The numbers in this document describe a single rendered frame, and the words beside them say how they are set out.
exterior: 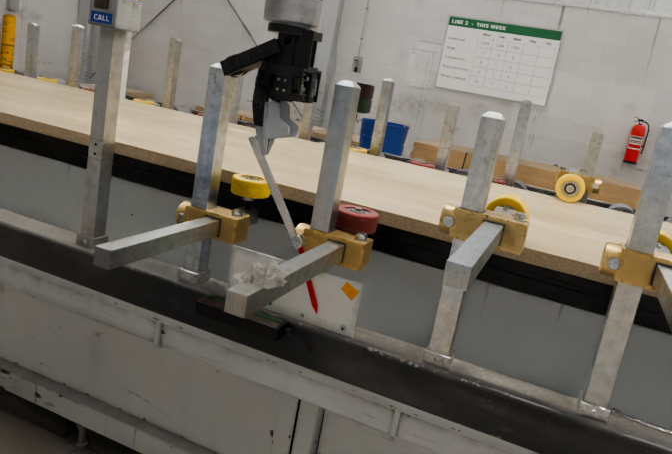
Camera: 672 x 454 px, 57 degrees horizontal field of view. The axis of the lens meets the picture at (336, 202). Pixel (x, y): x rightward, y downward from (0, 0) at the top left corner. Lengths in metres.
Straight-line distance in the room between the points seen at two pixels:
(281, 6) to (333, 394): 0.69
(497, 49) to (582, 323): 7.12
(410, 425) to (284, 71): 0.65
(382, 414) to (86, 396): 0.97
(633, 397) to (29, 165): 1.51
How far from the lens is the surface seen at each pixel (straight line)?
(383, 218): 1.21
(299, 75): 0.98
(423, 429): 1.17
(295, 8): 0.99
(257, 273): 0.82
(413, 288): 1.28
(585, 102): 8.13
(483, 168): 0.99
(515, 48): 8.21
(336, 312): 1.10
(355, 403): 1.19
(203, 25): 9.97
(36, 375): 2.00
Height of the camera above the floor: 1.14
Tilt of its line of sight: 12 degrees down
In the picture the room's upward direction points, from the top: 10 degrees clockwise
